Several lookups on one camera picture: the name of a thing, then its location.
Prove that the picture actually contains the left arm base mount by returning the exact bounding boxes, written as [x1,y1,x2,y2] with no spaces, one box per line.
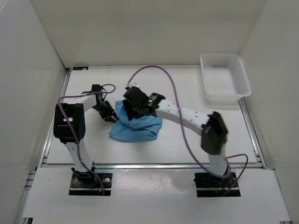
[69,168,113,196]

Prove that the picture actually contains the white plastic mesh basket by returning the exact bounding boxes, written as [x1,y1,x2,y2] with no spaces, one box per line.
[200,53,252,104]

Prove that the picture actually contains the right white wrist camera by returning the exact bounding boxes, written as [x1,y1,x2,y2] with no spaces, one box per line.
[126,83,140,89]

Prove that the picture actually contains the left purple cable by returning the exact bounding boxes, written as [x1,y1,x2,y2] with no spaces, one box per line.
[57,84,117,196]

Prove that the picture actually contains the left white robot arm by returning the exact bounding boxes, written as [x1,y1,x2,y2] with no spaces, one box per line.
[53,84,118,187]

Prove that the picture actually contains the light blue shorts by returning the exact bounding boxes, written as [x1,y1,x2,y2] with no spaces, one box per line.
[108,100,163,142]

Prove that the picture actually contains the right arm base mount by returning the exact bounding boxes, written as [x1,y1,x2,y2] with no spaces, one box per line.
[193,172,241,198]

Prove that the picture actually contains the aluminium left rail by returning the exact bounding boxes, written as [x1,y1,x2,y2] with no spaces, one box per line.
[35,68,72,170]

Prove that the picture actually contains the aluminium front rail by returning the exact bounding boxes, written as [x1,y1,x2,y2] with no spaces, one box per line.
[95,163,201,169]

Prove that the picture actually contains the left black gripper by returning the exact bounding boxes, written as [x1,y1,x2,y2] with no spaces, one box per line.
[92,100,118,123]

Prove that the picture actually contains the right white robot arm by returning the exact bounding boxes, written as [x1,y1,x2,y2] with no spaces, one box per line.
[123,86,229,187]

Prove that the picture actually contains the blue label sticker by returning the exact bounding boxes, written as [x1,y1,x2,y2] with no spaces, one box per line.
[72,66,89,70]

